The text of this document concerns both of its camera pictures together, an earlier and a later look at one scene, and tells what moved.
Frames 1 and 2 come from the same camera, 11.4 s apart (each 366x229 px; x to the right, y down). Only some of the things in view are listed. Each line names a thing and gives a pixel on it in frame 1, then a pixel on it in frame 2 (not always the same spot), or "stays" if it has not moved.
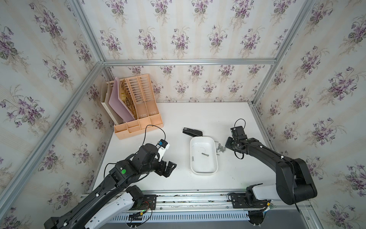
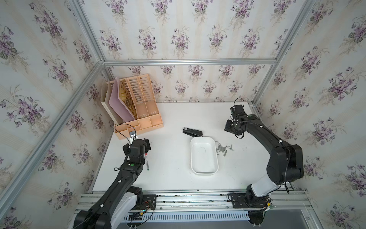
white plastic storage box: x=203 y=155 stays
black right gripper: x=227 y=143 -> x=227 y=128
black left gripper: x=168 y=171 -> x=147 y=146
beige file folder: x=107 y=88 stays
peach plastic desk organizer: x=138 y=95 stays
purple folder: x=116 y=105 stays
